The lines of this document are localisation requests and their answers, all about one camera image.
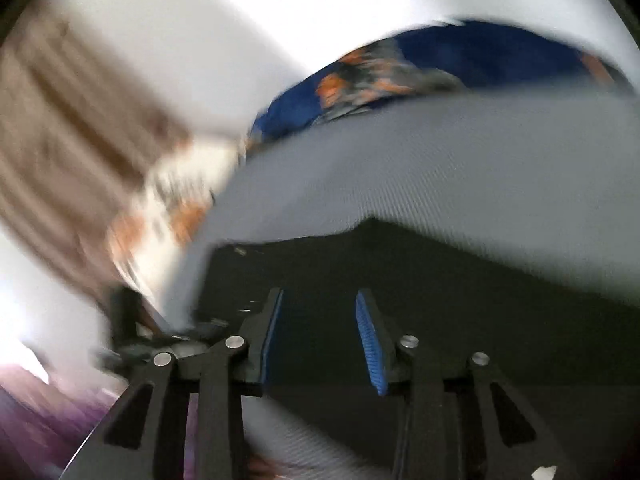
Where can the blue printed blanket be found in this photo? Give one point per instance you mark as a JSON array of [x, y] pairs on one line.
[[475, 50]]

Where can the brown wooden bed frame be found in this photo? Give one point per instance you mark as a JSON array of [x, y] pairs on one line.
[[60, 135]]

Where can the purple cloth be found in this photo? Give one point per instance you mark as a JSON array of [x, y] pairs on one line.
[[30, 425]]

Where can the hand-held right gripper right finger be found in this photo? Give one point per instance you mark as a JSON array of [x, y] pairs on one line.
[[370, 345]]

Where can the white floral pillow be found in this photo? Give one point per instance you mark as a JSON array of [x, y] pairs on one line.
[[165, 210]]

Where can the black pants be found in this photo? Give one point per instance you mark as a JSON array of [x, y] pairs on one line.
[[450, 285]]

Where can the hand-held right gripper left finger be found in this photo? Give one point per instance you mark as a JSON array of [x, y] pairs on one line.
[[272, 340]]

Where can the grey mesh mat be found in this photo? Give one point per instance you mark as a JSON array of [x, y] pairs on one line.
[[400, 160]]

